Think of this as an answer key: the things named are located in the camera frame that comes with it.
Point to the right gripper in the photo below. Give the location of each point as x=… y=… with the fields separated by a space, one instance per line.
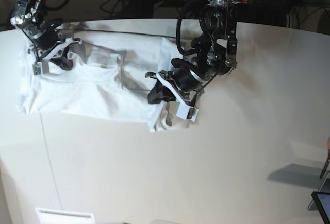
x=44 y=39

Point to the white T-shirt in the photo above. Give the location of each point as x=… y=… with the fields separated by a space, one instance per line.
x=107 y=80

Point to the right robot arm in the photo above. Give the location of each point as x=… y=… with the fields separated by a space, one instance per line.
x=33 y=12

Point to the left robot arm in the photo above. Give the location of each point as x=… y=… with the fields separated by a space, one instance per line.
x=214 y=51

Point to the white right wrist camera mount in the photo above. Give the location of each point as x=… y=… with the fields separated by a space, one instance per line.
x=44 y=58

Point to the white paper sheet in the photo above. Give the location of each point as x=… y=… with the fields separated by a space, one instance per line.
x=57 y=216

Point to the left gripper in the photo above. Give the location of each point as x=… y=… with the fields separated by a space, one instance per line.
x=184 y=79

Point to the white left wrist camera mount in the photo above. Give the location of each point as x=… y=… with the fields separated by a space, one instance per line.
x=186 y=109

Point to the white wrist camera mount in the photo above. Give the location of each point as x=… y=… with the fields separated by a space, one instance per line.
x=44 y=58
x=186 y=109

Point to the black tablet screen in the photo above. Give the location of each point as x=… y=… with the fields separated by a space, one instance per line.
x=321 y=200

